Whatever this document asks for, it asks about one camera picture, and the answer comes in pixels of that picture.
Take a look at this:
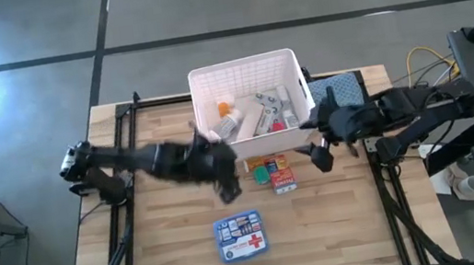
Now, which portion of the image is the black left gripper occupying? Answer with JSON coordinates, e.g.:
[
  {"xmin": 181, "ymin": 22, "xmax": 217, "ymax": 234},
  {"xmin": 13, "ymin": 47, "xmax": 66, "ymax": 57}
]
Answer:
[{"xmin": 179, "ymin": 121, "xmax": 246, "ymax": 211}]

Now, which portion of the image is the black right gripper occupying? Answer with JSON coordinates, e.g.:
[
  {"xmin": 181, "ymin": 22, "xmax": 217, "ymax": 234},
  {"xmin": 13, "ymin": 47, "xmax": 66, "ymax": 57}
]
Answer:
[{"xmin": 294, "ymin": 78, "xmax": 392, "ymax": 177}]

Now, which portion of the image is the white pill bottle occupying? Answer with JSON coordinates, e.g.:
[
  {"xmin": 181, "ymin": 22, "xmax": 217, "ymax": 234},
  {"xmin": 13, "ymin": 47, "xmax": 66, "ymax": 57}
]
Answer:
[{"xmin": 209, "ymin": 107, "xmax": 247, "ymax": 142}]

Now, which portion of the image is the green round container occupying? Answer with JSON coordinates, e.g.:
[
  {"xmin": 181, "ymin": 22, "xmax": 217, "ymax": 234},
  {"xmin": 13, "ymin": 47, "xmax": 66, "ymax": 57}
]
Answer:
[{"xmin": 252, "ymin": 164, "xmax": 273, "ymax": 188}]

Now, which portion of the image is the clear plastic vial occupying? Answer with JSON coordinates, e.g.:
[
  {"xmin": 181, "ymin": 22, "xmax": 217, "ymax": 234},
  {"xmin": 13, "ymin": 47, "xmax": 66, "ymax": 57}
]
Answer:
[{"xmin": 275, "ymin": 83, "xmax": 302, "ymax": 130}]

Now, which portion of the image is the orange pill bottle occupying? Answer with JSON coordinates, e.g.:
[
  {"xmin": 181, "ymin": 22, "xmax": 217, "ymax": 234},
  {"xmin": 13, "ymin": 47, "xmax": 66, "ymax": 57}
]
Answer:
[{"xmin": 214, "ymin": 93, "xmax": 238, "ymax": 120}]

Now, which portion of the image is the blue first aid kit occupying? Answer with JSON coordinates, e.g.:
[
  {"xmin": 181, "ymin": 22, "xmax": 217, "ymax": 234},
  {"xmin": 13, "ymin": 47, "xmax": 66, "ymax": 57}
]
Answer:
[{"xmin": 211, "ymin": 208, "xmax": 272, "ymax": 265}]

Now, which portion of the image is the white plastic mesh basket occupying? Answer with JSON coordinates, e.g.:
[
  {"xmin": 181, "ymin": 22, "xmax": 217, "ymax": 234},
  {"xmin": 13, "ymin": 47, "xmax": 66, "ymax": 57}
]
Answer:
[{"xmin": 184, "ymin": 44, "xmax": 323, "ymax": 167}]

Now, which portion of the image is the small orange box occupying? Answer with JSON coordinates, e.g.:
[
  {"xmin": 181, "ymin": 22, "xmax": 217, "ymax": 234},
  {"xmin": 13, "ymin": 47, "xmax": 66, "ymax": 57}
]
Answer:
[{"xmin": 244, "ymin": 155, "xmax": 267, "ymax": 173}]

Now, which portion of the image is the blue patterned cloth pad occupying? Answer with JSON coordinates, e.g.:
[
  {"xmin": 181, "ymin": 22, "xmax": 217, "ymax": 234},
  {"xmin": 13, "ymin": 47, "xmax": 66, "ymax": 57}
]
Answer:
[{"xmin": 306, "ymin": 70, "xmax": 367, "ymax": 114}]

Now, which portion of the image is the small red blue box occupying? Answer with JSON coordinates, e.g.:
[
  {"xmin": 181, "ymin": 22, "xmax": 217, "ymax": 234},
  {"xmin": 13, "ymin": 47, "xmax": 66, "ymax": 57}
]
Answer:
[{"xmin": 262, "ymin": 153, "xmax": 291, "ymax": 175}]

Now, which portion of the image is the red medicine box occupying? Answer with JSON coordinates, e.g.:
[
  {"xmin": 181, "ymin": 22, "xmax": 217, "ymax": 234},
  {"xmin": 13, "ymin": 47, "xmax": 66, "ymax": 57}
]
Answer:
[{"xmin": 267, "ymin": 165, "xmax": 300, "ymax": 197}]

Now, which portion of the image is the beige cloth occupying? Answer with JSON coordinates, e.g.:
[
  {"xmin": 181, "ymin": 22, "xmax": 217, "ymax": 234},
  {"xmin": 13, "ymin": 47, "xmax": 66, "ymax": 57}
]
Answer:
[{"xmin": 441, "ymin": 158, "xmax": 474, "ymax": 202}]

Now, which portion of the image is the white mug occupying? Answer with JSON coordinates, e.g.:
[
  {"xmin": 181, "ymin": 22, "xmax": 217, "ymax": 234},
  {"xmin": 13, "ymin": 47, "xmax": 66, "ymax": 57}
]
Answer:
[{"xmin": 457, "ymin": 174, "xmax": 474, "ymax": 204}]

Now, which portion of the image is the yellow cable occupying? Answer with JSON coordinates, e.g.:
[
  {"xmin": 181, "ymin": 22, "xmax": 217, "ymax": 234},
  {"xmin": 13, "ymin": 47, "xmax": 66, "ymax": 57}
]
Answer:
[{"xmin": 402, "ymin": 40, "xmax": 462, "ymax": 87}]

